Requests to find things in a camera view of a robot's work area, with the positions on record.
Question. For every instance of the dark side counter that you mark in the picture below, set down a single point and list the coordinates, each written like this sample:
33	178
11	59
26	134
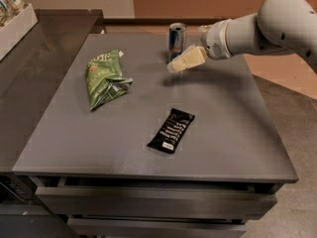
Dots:
31	73

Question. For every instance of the lower grey drawer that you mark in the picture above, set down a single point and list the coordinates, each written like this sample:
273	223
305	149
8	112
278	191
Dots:
154	229

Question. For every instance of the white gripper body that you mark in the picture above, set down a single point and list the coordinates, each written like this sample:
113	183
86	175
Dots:
214	41

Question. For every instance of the blue silver Red Bull can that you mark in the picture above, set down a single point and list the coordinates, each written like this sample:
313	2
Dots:
177	39

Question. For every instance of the white snack tray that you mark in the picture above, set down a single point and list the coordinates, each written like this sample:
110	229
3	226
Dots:
12	33

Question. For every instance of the grey drawer cabinet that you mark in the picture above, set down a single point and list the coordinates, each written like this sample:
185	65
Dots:
232	143

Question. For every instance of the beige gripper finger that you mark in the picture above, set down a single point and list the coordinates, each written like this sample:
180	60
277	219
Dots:
195	57
188	49

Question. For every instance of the snack packets in tray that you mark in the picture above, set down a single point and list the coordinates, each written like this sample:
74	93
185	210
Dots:
9	9

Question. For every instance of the black snack bar wrapper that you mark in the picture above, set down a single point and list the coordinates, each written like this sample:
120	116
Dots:
171	131

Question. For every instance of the upper grey drawer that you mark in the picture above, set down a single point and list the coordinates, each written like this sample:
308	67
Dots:
156	202

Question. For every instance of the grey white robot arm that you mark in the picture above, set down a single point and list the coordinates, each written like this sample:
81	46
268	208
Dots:
279	27

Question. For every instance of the grey drawer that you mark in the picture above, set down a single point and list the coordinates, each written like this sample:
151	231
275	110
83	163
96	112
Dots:
154	229
156	202

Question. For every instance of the green chip bag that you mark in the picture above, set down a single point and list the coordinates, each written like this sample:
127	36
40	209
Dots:
104	79

